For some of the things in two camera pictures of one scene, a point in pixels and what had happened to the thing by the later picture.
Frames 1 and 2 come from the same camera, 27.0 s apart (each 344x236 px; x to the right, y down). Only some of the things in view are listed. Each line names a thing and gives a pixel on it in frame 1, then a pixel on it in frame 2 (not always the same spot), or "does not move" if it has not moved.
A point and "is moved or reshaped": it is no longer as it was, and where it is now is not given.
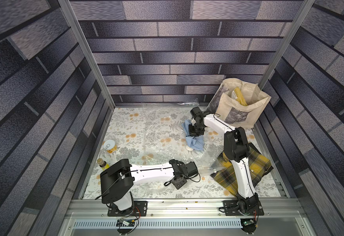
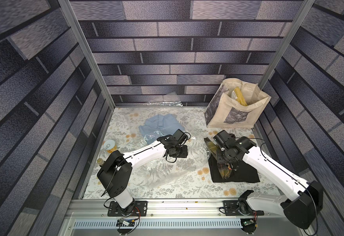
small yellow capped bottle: x=102 y=163 does not move
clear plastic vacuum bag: x=155 y=134 is moved or reshaped
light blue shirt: x=195 y=142 → x=158 y=125
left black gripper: x=181 y=184 → x=185 y=153
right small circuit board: x=248 y=222 does not move
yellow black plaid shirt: x=258 y=164 → x=224 y=170
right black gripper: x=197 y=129 → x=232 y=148
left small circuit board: x=122 y=222 does not move
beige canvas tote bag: x=239 y=102 does not move
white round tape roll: x=110 y=145 does not move
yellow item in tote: x=236 y=95 does not move
